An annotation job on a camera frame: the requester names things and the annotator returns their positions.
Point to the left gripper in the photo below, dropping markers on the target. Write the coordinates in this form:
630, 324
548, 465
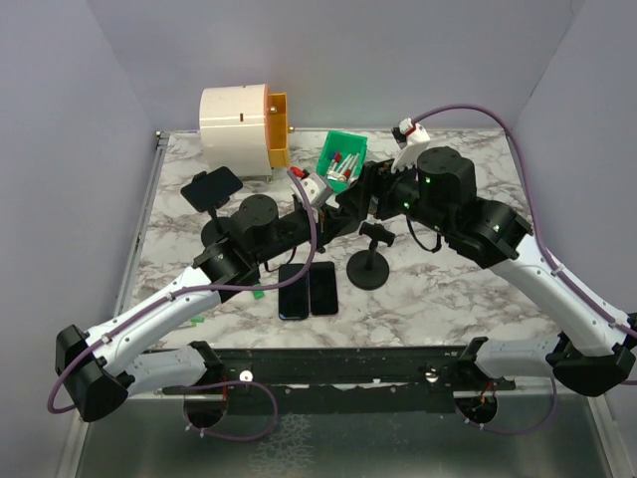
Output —
328, 221

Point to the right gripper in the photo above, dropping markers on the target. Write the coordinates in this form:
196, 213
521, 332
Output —
377, 184

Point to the black phone stand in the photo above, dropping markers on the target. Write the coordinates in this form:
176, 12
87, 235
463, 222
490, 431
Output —
367, 269
206, 193

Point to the purple edged phone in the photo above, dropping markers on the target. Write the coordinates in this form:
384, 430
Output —
323, 289

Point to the black phone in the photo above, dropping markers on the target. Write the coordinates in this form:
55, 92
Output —
293, 300

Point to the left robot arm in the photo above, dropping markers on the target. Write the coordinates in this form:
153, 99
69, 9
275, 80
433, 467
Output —
104, 366

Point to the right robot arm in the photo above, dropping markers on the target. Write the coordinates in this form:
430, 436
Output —
592, 351

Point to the markers in green bin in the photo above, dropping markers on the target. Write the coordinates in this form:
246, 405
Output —
343, 168

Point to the green plastic bin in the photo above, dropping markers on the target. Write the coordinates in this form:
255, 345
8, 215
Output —
341, 143

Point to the orange drawer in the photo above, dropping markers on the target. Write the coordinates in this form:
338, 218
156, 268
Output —
278, 130

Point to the green highlighter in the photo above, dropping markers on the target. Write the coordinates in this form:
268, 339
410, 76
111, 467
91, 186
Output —
258, 294

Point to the white round drawer cabinet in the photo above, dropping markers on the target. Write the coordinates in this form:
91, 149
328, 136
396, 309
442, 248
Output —
233, 129

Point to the green capped marker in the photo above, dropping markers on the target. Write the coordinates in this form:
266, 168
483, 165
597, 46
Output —
195, 321

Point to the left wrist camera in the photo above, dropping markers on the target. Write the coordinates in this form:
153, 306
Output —
312, 189

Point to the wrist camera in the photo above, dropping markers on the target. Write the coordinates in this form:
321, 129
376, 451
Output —
413, 139
312, 189

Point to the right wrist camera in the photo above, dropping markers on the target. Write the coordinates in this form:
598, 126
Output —
413, 139

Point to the black front mounting rail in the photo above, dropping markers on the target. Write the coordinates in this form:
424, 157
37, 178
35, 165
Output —
340, 381

